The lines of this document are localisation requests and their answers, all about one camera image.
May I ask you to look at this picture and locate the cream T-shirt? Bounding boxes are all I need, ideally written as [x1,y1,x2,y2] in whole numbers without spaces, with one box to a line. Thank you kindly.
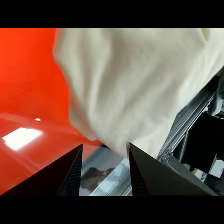
[52,28,224,160]

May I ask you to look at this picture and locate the silver frame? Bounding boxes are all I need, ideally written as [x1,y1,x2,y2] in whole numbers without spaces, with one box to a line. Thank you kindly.
[79,68,224,197]

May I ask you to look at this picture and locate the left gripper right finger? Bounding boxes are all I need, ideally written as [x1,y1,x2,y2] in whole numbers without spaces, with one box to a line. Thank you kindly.
[128,142,218,197]

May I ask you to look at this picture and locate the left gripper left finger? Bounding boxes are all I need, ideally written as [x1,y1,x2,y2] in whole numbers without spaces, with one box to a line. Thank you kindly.
[0,143,84,197]

